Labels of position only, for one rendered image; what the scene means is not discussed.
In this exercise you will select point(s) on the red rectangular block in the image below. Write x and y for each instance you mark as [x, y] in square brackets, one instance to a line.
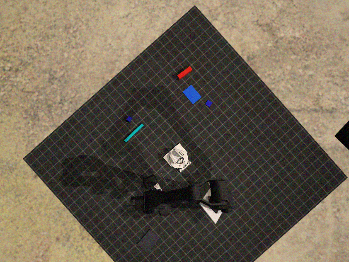
[183, 73]

